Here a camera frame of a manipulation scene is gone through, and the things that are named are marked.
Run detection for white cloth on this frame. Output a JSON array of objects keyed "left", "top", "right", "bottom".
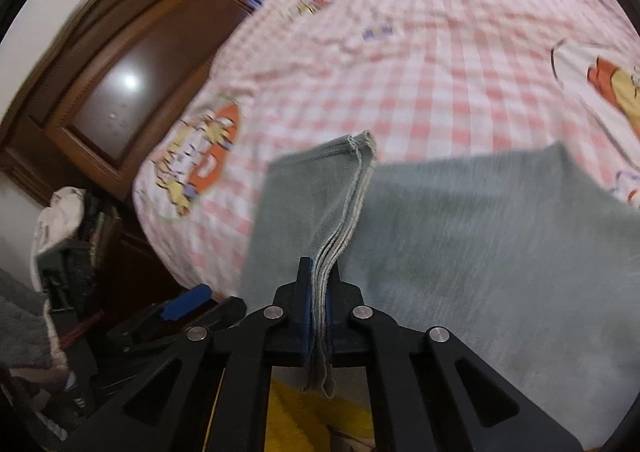
[{"left": 30, "top": 186, "right": 86, "bottom": 283}]

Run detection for brown wooden wardrobe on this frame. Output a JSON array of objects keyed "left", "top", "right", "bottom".
[{"left": 0, "top": 0, "right": 336, "bottom": 293}]

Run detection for yellow cloth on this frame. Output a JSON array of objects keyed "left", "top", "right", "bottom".
[{"left": 265, "top": 379, "right": 376, "bottom": 452}]

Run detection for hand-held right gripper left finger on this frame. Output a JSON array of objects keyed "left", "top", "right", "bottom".
[{"left": 65, "top": 256, "right": 316, "bottom": 452}]

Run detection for dark clutter pile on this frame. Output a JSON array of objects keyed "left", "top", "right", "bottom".
[{"left": 35, "top": 192, "right": 126, "bottom": 318}]

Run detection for grey fuzzy cloth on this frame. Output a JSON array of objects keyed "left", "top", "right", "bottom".
[{"left": 0, "top": 267, "right": 68, "bottom": 373}]

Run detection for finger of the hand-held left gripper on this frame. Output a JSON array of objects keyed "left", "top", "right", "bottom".
[
  {"left": 107, "top": 283, "right": 213, "bottom": 348},
  {"left": 197, "top": 296, "right": 247, "bottom": 333}
]

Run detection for pink checked printed blanket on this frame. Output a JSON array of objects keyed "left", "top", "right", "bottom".
[{"left": 132, "top": 0, "right": 640, "bottom": 303}]

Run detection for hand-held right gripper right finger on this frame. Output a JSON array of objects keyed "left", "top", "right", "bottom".
[{"left": 325, "top": 265, "right": 583, "bottom": 452}]

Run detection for grey pants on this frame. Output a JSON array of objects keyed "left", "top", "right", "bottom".
[{"left": 240, "top": 129, "right": 640, "bottom": 450}]

